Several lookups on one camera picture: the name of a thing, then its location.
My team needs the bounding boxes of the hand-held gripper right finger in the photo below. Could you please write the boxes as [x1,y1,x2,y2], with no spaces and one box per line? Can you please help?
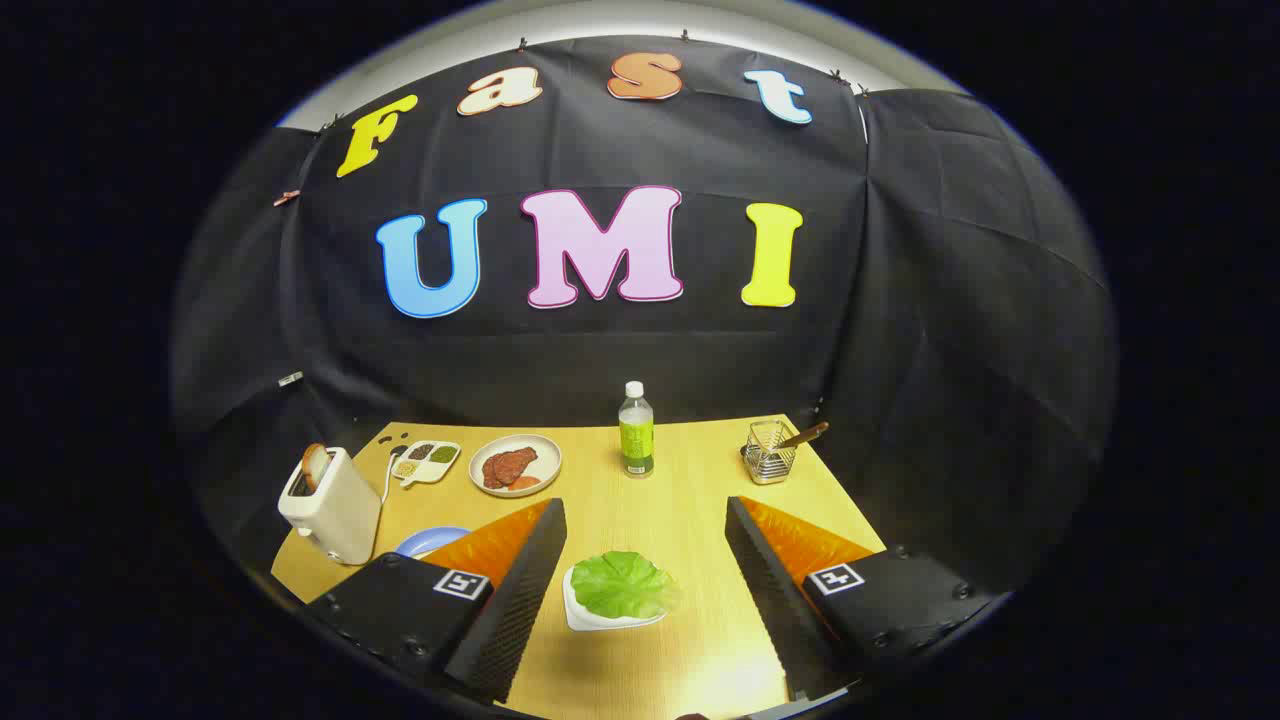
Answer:
[725,496,1006,703]

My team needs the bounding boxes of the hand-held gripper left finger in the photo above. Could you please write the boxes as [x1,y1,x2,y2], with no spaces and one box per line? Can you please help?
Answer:
[305,498,568,704]

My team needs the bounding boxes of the green lettuce leaf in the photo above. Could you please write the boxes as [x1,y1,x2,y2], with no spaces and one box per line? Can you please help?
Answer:
[570,550,681,621]

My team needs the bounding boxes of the white square plate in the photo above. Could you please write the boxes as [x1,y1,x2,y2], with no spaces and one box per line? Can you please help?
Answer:
[562,565,669,633]

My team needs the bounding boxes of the blue round plate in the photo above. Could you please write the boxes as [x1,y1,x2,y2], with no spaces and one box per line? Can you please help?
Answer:
[394,526,471,559]

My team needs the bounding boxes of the beige round plate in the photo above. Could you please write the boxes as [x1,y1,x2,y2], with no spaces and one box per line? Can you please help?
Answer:
[469,433,563,498]

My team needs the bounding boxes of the white divided bean dish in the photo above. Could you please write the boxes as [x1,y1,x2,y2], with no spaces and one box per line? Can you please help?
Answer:
[391,440,462,489]

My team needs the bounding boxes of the green label plastic bottle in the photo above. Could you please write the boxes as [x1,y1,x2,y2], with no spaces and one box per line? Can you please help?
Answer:
[618,381,656,479]

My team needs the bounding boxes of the white toaster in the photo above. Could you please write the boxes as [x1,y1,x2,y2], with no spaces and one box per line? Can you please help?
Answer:
[277,446,384,567]

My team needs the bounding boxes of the black backdrop cloth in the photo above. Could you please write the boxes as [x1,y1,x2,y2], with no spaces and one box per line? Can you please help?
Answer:
[170,35,1119,601]

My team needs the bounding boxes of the metal wire holder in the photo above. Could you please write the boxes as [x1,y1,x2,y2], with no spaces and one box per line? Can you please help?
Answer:
[745,420,798,486]

